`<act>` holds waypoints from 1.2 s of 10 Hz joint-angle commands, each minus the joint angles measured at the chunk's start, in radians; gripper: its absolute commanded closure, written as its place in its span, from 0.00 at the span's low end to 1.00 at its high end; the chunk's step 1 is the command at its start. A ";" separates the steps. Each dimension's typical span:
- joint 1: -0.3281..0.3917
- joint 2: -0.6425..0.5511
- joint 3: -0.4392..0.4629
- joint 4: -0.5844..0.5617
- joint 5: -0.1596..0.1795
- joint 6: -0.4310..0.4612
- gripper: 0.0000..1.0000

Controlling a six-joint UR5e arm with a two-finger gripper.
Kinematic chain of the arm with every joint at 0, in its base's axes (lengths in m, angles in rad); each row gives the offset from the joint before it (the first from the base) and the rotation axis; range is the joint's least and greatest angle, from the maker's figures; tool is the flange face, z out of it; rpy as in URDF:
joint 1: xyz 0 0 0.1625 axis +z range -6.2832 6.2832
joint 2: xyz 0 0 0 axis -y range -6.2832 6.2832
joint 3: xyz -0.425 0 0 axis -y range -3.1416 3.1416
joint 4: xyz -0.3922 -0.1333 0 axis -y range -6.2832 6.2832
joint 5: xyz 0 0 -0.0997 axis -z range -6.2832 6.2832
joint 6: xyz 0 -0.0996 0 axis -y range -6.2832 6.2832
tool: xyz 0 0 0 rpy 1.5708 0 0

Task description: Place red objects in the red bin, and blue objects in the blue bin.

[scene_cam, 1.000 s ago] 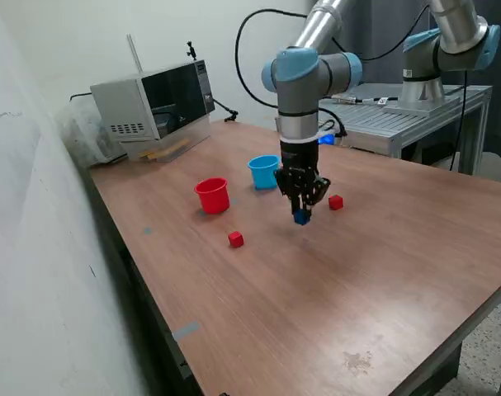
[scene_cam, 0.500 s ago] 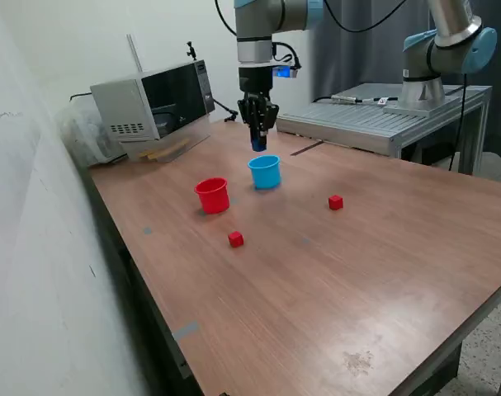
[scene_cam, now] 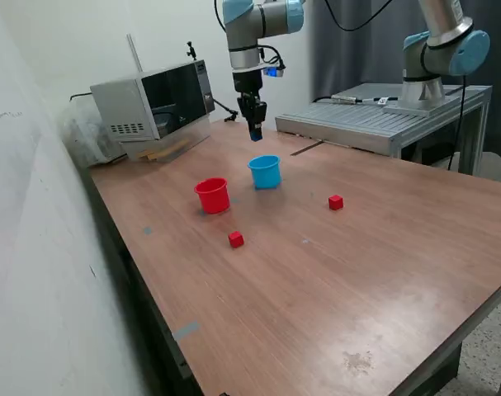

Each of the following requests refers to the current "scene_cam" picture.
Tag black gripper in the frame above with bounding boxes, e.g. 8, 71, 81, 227
232, 68, 268, 141

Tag blue plastic bin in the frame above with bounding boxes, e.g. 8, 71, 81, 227
247, 154, 282, 191

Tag red plastic bin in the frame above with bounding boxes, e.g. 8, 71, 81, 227
194, 177, 230, 215

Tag clear plastic box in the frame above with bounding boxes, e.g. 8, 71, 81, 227
120, 117, 213, 164

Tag thin metal strip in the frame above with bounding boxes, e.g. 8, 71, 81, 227
290, 139, 325, 157

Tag wooden sticks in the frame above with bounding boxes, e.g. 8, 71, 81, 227
139, 138, 191, 162

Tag aluminium robot mounting stand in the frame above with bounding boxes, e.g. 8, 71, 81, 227
274, 82, 494, 177

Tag dark grey curtain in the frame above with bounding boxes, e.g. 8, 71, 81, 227
313, 0, 501, 154

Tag silver microwave oven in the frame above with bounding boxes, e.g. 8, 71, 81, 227
89, 59, 216, 144

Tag white thin rod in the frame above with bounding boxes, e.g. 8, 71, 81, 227
125, 34, 144, 74

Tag clear plastic bag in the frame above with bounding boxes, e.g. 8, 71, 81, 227
58, 105, 127, 168

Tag long blue tape strip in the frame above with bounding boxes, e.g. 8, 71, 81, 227
172, 320, 201, 342

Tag silver connector with cable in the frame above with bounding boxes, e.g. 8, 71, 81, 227
314, 93, 399, 105

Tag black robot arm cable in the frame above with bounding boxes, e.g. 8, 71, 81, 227
214, 0, 395, 69

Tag black hanging cable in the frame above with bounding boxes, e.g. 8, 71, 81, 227
446, 70, 470, 171

